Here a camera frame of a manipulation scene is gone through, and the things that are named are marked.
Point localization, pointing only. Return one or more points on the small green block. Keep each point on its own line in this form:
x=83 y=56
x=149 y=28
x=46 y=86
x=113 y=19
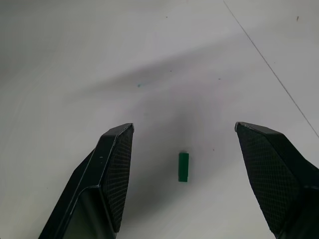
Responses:
x=183 y=166

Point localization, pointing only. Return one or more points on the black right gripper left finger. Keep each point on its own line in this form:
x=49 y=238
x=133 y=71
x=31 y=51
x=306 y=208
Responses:
x=99 y=179

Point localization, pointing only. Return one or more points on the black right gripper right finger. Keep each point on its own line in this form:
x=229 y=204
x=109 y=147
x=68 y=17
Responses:
x=274 y=174

